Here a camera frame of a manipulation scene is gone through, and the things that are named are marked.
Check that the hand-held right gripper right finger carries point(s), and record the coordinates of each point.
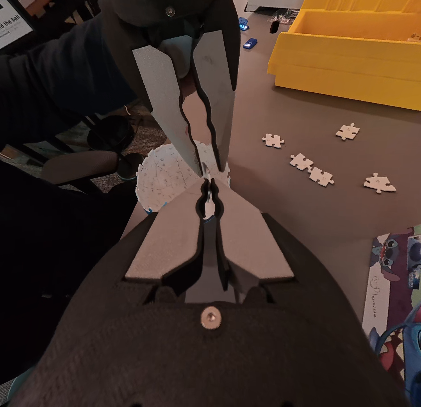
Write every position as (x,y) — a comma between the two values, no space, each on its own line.
(256,249)

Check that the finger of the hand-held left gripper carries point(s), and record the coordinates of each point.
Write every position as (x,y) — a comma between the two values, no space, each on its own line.
(213,78)
(161,84)

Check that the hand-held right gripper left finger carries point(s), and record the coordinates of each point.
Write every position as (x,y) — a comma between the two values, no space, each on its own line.
(164,246)

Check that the partly built puzzle ball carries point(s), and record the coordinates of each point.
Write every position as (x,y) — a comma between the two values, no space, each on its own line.
(161,177)

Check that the puzzle pieces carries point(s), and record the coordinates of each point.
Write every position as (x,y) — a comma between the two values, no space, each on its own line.
(273,140)

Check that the person's left forearm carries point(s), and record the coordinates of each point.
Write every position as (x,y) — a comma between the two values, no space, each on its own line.
(65,68)

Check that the printed cardboard puzzle box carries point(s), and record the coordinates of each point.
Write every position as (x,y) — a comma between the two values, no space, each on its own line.
(394,282)

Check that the person's left hand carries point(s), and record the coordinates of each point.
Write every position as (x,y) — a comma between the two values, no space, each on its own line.
(188,88)

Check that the dark chair armrest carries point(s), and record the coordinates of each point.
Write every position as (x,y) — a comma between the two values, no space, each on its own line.
(79,165)

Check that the person's dark clothed torso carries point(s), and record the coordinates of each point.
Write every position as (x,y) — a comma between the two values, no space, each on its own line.
(49,249)

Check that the yellow plastic bin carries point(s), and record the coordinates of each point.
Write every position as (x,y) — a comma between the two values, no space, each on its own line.
(345,61)

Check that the white printed task sheet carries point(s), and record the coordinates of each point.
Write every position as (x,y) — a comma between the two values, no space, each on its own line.
(13,22)

